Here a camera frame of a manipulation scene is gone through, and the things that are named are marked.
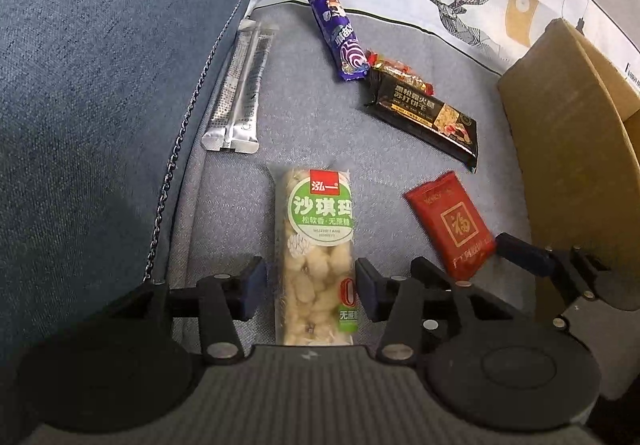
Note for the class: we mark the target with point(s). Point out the cardboard box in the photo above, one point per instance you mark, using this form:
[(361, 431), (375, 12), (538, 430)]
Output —
[(560, 125)]

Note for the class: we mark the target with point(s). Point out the silver sachet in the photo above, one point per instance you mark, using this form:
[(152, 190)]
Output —
[(242, 90)]

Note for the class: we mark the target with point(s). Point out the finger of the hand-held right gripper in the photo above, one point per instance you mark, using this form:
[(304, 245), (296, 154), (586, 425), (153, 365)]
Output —
[(430, 272), (522, 255)]

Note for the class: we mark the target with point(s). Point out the purple snack packet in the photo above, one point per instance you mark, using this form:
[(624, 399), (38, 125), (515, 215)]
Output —
[(340, 35)]

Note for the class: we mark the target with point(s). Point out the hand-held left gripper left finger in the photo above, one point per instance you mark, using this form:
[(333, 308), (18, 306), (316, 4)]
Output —
[(255, 285)]

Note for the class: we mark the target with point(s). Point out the green label puffed rice bar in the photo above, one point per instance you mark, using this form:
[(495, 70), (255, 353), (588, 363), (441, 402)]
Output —
[(315, 245)]

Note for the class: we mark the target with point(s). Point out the blue sofa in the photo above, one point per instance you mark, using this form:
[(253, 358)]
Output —
[(100, 75)]

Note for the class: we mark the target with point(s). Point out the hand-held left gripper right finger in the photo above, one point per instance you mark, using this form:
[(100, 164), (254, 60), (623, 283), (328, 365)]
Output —
[(365, 287)]

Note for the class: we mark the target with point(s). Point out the red square packet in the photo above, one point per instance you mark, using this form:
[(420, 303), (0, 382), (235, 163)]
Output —
[(450, 220)]

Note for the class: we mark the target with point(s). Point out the black cracker packet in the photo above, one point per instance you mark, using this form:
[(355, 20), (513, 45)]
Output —
[(420, 117)]

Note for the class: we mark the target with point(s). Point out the small red orange candy packet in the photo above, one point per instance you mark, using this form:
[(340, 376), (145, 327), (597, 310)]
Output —
[(395, 66)]

